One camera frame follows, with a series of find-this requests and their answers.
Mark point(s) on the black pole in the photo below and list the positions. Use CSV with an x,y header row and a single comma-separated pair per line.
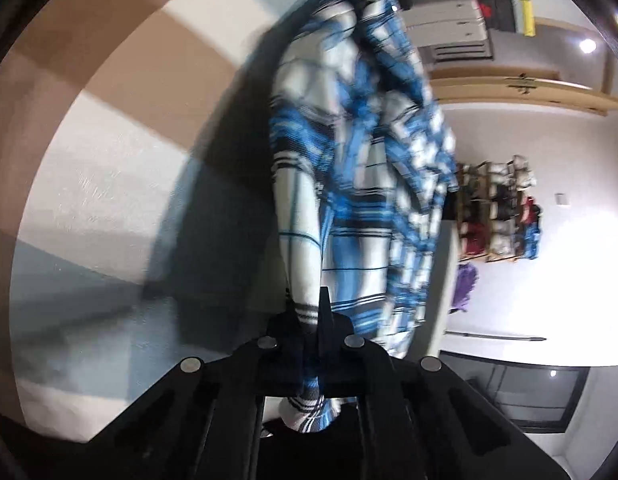
x,y
494,336

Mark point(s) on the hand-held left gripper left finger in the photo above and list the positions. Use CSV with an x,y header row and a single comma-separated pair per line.
x,y
289,350

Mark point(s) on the blue plaid shirt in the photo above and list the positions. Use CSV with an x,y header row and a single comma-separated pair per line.
x,y
339,160

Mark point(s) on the purple bag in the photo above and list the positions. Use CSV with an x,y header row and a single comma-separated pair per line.
x,y
465,285

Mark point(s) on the assorted shoes group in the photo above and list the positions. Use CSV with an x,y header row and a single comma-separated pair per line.
x,y
514,210

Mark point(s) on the white drawer cabinet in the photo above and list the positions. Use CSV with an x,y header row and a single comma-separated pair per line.
x,y
444,30

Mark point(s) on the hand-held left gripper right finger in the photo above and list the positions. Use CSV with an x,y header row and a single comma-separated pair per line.
x,y
334,350

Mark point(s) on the white wall switch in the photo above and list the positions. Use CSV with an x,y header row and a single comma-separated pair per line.
x,y
564,200

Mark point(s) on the black storage case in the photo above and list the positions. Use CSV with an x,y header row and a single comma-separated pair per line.
x,y
499,12

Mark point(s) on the round ceiling light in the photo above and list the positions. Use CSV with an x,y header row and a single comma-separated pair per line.
x,y
587,46

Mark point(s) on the dark glass window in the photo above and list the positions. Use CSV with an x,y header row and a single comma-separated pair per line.
x,y
519,395

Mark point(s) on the brown white striped bed sheet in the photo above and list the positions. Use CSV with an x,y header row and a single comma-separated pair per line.
x,y
114,185

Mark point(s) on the wooden shoe rack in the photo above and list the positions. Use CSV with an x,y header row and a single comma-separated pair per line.
x,y
485,175

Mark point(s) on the wooden frame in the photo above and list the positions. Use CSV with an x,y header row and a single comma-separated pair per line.
x,y
514,95

